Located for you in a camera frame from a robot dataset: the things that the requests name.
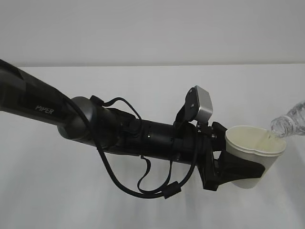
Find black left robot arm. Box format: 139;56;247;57
0;61;265;198

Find white paper cup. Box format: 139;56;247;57
224;125;286;190

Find black left camera cable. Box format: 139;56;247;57
59;95;203;200

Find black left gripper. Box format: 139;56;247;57
171;122;265;191

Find clear green-label water bottle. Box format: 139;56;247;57
271;101;305;138

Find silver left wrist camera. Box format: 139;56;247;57
175;85;213;124

